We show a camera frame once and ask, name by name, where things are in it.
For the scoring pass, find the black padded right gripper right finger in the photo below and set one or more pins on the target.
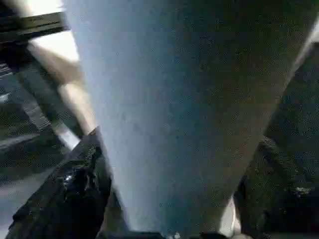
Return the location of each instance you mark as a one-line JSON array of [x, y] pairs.
[[279, 194]]

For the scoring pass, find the white plastic table leg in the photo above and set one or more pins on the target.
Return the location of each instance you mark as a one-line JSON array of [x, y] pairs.
[[174, 99]]

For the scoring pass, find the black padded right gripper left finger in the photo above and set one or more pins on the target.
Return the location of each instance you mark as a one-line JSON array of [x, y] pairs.
[[69, 199]]

